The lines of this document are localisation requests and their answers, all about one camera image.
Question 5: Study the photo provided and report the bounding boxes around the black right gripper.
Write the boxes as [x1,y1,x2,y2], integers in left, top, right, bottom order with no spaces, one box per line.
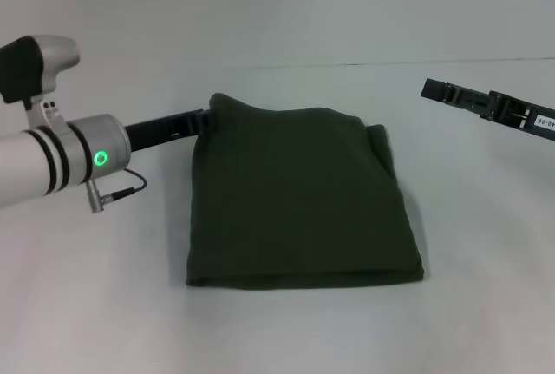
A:
[419,77,555,144]

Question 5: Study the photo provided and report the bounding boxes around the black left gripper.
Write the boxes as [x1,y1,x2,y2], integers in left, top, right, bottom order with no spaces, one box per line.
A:
[122,107,214,154]

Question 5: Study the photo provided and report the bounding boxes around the dark green shirt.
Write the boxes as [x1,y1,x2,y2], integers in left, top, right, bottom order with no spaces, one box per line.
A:
[185,92,425,292]

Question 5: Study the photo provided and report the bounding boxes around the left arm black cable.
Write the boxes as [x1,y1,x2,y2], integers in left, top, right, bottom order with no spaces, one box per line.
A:
[84,167,148,215]

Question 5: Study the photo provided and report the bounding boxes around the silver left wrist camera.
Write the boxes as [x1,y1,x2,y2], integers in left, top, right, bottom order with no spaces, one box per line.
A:
[0,34,82,133]

